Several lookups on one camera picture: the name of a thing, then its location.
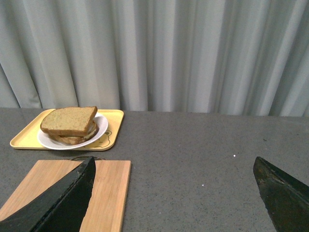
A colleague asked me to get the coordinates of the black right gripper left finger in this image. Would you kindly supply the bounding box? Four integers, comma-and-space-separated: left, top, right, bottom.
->
0, 157, 96, 232

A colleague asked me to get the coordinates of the yellow bear tray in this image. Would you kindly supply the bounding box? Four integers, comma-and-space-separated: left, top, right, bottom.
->
10, 109, 124, 151

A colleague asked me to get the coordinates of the fake fried egg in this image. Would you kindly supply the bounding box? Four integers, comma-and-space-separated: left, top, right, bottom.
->
87, 121, 97, 134

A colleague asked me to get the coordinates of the grey curtain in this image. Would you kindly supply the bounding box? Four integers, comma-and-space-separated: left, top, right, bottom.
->
0, 0, 309, 116

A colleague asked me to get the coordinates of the bread slice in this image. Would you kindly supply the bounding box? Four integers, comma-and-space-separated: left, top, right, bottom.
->
40, 106, 98, 136
49, 126, 99, 145

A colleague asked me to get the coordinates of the metal cutting board handle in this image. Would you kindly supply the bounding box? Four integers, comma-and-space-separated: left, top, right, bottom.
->
70, 156, 105, 161

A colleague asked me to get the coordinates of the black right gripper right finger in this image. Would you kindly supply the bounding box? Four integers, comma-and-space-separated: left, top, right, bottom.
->
253, 157, 309, 232

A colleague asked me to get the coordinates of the wooden cutting board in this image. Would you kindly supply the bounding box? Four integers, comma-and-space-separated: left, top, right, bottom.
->
0, 160, 131, 232

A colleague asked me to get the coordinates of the white round plate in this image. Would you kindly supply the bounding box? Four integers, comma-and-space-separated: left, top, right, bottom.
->
37, 113, 109, 150

